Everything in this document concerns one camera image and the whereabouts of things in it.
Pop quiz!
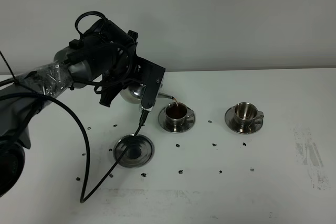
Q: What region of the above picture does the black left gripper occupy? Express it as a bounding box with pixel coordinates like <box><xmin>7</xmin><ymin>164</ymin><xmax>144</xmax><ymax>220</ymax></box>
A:
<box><xmin>99</xmin><ymin>30</ymin><xmax>165</xmax><ymax>107</ymax></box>

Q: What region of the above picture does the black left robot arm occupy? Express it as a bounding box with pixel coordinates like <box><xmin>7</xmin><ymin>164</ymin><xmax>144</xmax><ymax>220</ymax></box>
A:
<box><xmin>1</xmin><ymin>17</ymin><xmax>165</xmax><ymax>194</ymax></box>

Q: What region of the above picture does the stainless steel teapot saucer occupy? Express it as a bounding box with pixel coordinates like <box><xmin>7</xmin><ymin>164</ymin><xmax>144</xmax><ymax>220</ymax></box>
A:
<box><xmin>113</xmin><ymin>134</ymin><xmax>154</xmax><ymax>168</ymax></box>

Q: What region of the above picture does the left stainless steel teacup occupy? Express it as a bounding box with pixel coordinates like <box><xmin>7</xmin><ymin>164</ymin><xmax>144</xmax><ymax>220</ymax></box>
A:
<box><xmin>164</xmin><ymin>102</ymin><xmax>195</xmax><ymax>126</ymax></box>

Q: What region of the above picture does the stainless steel teacup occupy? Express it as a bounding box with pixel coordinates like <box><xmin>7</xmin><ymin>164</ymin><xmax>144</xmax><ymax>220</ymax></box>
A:
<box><xmin>234</xmin><ymin>102</ymin><xmax>264</xmax><ymax>127</ymax></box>
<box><xmin>164</xmin><ymin>102</ymin><xmax>195</xmax><ymax>126</ymax></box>

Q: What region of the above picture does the left stainless steel saucer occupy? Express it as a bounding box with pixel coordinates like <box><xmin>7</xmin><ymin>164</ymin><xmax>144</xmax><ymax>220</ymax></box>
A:
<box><xmin>157</xmin><ymin>103</ymin><xmax>196</xmax><ymax>133</ymax></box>

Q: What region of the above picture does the right stainless steel saucer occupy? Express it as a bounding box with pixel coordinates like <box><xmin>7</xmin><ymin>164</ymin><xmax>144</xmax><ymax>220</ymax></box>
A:
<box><xmin>225</xmin><ymin>107</ymin><xmax>263</xmax><ymax>134</ymax></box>

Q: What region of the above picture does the right stainless steel teacup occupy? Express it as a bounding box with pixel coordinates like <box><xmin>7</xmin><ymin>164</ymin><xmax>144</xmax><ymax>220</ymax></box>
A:
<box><xmin>234</xmin><ymin>102</ymin><xmax>264</xmax><ymax>127</ymax></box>

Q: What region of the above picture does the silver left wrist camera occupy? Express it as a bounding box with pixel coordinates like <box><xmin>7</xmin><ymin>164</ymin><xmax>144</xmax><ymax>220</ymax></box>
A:
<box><xmin>139</xmin><ymin>84</ymin><xmax>162</xmax><ymax>112</ymax></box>

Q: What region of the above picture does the black left camera cable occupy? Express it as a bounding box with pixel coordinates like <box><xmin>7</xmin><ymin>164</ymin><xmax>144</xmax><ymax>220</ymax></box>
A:
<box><xmin>0</xmin><ymin>10</ymin><xmax>150</xmax><ymax>204</ymax></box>

